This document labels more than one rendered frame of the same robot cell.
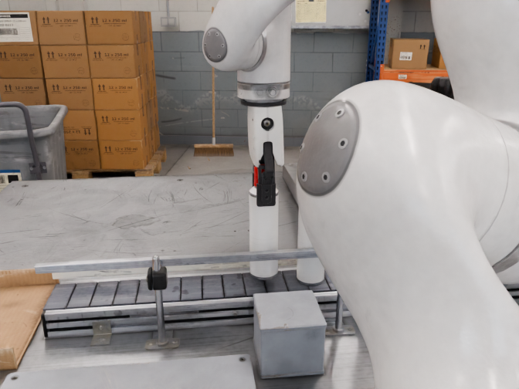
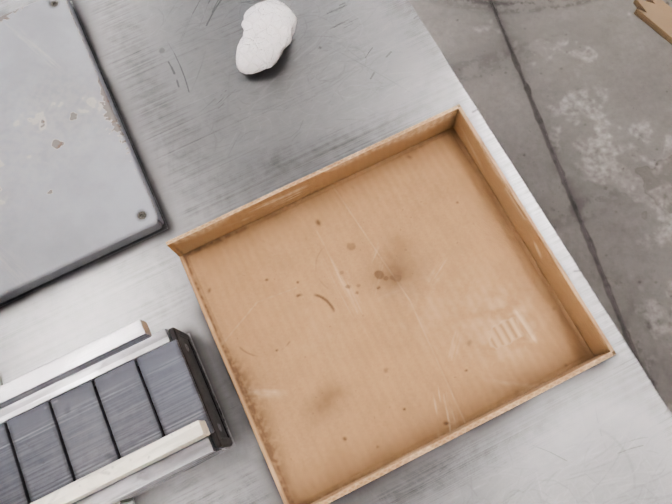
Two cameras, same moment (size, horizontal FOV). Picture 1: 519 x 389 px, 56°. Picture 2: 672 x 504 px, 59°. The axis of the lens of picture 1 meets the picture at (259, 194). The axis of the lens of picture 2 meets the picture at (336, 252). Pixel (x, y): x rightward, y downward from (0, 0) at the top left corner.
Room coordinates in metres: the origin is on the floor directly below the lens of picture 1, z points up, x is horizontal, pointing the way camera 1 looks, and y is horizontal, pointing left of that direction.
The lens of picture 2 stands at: (0.83, 0.49, 1.37)
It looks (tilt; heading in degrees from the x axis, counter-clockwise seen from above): 73 degrees down; 171
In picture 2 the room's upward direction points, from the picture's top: 11 degrees counter-clockwise
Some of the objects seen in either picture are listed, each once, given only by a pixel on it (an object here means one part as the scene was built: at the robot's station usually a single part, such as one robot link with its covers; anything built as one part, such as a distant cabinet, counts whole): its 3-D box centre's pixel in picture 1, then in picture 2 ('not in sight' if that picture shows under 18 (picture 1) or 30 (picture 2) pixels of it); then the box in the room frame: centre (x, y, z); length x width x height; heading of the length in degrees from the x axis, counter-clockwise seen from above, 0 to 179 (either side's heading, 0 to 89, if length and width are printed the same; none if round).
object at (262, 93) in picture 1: (263, 90); not in sight; (0.80, -0.01, 1.23); 0.09 x 0.08 x 0.03; 7
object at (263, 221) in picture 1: (263, 221); not in sight; (0.80, -0.01, 1.00); 0.05 x 0.05 x 0.20
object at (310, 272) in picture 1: (312, 228); not in sight; (0.81, -0.10, 0.98); 0.05 x 0.05 x 0.20
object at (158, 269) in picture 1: (159, 294); not in sight; (0.71, 0.17, 0.91); 0.07 x 0.03 x 0.16; 7
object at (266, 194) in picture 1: (266, 189); not in sight; (0.76, -0.01, 1.08); 0.03 x 0.03 x 0.07; 7
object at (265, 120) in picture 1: (263, 128); not in sight; (0.80, -0.01, 1.17); 0.10 x 0.07 x 0.11; 7
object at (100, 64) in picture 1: (86, 96); not in sight; (4.34, 1.52, 0.70); 1.20 x 0.82 x 1.39; 91
